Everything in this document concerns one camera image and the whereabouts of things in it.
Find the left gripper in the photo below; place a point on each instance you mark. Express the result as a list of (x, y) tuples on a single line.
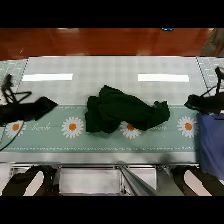
[(40, 108)]

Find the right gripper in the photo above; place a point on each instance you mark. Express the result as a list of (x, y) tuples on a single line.
[(199, 102)]

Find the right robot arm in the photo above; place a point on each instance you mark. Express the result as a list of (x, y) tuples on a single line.
[(200, 183)]

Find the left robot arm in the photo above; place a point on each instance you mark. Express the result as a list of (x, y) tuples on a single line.
[(20, 181)]

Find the blue garment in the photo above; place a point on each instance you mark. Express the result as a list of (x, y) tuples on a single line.
[(212, 143)]

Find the dark green garment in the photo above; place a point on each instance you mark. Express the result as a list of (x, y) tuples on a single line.
[(116, 110)]

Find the silver frame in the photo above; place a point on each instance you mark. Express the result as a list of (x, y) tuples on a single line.
[(140, 185)]

